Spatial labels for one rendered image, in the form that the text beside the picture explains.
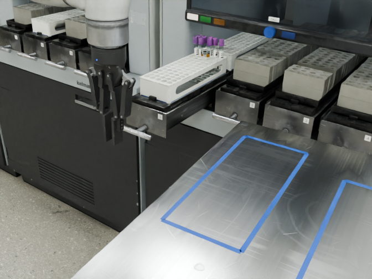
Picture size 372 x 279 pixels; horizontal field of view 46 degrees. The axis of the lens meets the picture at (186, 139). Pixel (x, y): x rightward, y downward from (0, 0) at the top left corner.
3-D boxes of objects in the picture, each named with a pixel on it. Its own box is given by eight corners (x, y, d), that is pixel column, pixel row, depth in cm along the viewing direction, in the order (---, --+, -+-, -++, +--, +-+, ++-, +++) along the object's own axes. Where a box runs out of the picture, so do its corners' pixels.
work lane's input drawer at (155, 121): (244, 60, 168) (246, 37, 164) (277, 68, 161) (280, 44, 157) (114, 130, 115) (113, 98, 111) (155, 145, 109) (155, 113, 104)
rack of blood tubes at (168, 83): (199, 69, 138) (200, 50, 135) (226, 76, 134) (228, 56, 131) (139, 98, 117) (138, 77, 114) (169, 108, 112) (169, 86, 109)
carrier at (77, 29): (92, 39, 157) (91, 22, 154) (88, 41, 156) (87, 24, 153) (70, 34, 163) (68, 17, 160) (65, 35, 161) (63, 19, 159)
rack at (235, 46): (246, 46, 161) (247, 29, 158) (270, 51, 156) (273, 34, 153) (202, 67, 140) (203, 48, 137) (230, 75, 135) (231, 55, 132)
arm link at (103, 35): (106, 10, 97) (107, 37, 99) (75, 17, 90) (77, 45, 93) (138, 16, 92) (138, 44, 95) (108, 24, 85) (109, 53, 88)
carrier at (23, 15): (37, 25, 172) (35, 10, 169) (32, 26, 171) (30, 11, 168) (18, 20, 178) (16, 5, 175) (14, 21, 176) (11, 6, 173)
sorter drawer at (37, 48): (138, 20, 218) (138, 2, 213) (160, 25, 211) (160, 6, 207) (14, 56, 165) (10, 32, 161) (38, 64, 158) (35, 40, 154)
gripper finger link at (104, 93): (102, 72, 95) (97, 70, 96) (100, 116, 101) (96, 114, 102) (114, 67, 98) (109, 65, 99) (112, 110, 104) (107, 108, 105)
